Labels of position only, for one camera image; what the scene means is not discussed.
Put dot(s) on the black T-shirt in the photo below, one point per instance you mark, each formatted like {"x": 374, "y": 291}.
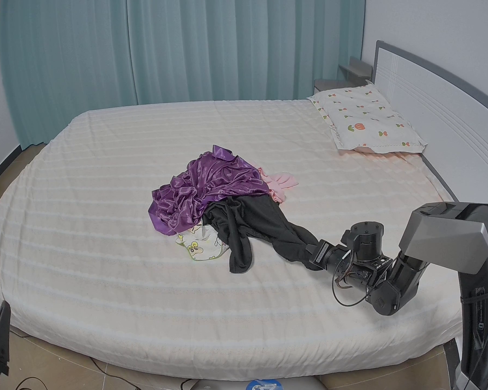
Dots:
{"x": 260, "y": 222}

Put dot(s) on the white printed pillow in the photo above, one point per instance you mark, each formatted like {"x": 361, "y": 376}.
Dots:
{"x": 366, "y": 114}

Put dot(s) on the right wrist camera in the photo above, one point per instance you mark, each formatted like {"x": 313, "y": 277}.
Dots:
{"x": 346, "y": 240}

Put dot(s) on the white printed garment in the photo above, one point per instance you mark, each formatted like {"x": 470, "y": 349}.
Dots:
{"x": 199, "y": 248}

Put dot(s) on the purple satin garment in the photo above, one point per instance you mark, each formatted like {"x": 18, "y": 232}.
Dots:
{"x": 211, "y": 181}

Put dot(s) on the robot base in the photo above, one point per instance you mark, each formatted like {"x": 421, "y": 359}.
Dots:
{"x": 260, "y": 385}

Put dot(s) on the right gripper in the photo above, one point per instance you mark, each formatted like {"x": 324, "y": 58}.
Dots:
{"x": 325, "y": 256}

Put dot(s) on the blue-green curtain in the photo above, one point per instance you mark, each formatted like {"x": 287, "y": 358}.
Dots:
{"x": 248, "y": 35}
{"x": 65, "y": 55}

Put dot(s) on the grey bedside table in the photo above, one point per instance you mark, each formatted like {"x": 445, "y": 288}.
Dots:
{"x": 345, "y": 77}

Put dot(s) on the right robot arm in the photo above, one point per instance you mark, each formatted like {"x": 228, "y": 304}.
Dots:
{"x": 443, "y": 234}

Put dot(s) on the pink garment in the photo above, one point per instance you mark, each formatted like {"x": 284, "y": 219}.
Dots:
{"x": 282, "y": 183}

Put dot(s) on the bed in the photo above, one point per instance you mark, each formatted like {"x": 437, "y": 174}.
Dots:
{"x": 105, "y": 185}

